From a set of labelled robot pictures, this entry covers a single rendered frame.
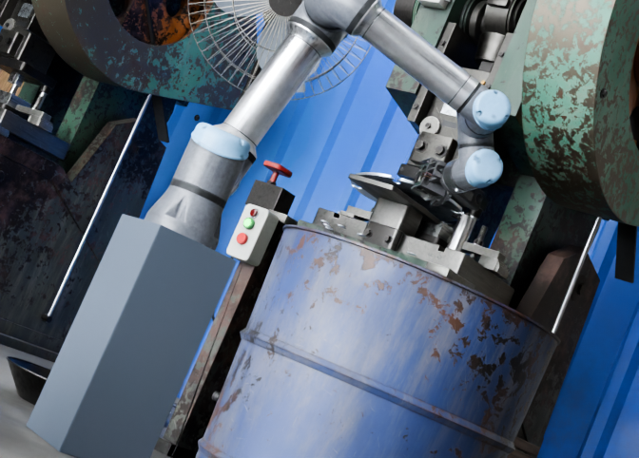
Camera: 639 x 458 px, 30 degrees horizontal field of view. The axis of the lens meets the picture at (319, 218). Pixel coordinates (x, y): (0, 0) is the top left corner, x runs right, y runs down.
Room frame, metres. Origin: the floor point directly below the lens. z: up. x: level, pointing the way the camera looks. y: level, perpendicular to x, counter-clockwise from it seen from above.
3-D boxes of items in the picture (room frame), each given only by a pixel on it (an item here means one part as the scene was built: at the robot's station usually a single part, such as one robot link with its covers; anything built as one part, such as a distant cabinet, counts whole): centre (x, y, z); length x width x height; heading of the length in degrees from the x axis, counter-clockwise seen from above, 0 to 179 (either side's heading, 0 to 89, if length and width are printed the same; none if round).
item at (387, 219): (2.85, -0.15, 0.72); 0.25 x 0.14 x 0.14; 143
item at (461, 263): (2.99, -0.25, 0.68); 0.45 x 0.30 x 0.06; 53
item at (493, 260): (2.89, -0.39, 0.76); 0.17 x 0.06 x 0.10; 53
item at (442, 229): (2.99, -0.25, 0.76); 0.15 x 0.09 x 0.05; 53
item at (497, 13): (2.99, -0.25, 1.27); 0.21 x 0.12 x 0.34; 143
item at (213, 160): (2.34, 0.24, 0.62); 0.13 x 0.12 x 0.14; 2
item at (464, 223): (2.78, -0.32, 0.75); 0.03 x 0.03 x 0.10; 53
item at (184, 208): (2.33, 0.24, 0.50); 0.15 x 0.15 x 0.10
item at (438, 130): (2.96, -0.23, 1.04); 0.17 x 0.15 x 0.30; 143
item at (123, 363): (2.33, 0.24, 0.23); 0.18 x 0.18 x 0.45; 33
